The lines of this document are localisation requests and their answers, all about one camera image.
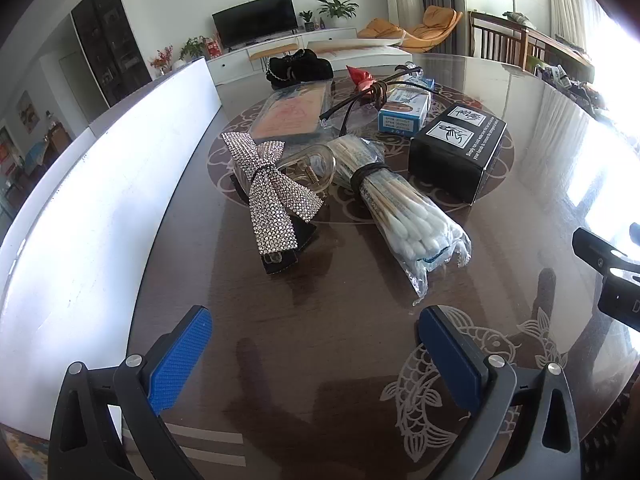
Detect orange lounge chair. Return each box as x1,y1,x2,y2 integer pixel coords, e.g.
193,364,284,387
357,5,464,54

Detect leafy plant beside red box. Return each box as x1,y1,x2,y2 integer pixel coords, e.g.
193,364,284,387
179,36,209,62

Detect white television cabinet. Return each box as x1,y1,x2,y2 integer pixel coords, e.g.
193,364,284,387
206,27,359,87

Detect brown hair tie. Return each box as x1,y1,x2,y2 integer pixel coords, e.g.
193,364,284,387
357,80,390,107

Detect black hair tie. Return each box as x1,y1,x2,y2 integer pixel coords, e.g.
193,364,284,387
349,161,392,195

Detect black cable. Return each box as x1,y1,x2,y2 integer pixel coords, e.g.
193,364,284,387
319,74,401,135

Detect blue and white cream box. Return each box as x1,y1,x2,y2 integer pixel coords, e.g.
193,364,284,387
377,86,434,136

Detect rhinestone bow hair clip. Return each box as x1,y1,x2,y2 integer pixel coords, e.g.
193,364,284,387
221,132,326,277

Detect cluttered wooden sideboard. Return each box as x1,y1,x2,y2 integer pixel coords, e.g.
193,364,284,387
525,27,603,117

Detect red candy wrapper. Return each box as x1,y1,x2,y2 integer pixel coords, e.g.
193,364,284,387
347,65,375,94

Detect pink item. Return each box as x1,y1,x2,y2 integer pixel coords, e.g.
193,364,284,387
249,82,334,144

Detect black television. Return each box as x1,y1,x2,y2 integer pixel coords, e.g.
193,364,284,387
212,0,299,49

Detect wooden dining chair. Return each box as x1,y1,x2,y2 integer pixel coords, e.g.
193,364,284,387
469,10,530,69

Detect clear plastic hair claw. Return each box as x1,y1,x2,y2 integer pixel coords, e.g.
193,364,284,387
279,143,337,197

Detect dark glass display cabinet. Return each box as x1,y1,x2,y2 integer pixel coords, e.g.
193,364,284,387
70,0,154,109

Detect black fabric scrunchie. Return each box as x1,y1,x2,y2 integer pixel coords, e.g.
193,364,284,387
265,49,334,84

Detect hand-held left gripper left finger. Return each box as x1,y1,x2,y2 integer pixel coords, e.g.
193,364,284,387
47,305,214,480

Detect black cardboard box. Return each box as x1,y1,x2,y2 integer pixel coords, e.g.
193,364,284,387
408,103,508,205

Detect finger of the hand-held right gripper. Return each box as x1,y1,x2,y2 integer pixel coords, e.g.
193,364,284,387
572,227,631,274

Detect red flowers in white vase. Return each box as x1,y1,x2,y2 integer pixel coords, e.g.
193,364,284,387
149,45,187,75

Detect large green potted plant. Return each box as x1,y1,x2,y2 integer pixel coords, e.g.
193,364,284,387
317,0,360,29

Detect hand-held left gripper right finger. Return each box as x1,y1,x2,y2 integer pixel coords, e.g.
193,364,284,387
418,305,581,480

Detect framed wall picture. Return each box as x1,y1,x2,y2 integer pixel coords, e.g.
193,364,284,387
15,90,40,134

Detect bag of cotton swabs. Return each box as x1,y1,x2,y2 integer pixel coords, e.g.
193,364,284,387
327,135,473,307

